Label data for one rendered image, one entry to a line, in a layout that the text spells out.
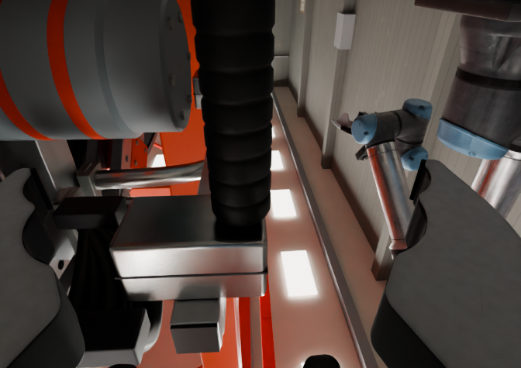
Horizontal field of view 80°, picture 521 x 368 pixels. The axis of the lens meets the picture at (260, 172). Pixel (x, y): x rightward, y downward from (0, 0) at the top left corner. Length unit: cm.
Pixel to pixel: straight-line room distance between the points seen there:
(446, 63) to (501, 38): 482
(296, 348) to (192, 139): 596
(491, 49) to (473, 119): 11
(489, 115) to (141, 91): 52
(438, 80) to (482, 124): 483
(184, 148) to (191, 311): 63
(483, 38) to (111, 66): 50
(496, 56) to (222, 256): 51
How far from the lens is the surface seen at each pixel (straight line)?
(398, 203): 85
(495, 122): 63
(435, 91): 548
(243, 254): 19
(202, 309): 22
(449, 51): 538
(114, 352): 23
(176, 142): 81
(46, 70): 30
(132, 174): 43
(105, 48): 29
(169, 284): 21
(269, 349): 300
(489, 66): 60
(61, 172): 43
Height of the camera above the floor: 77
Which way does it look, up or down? 32 degrees up
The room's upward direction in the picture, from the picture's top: 180 degrees counter-clockwise
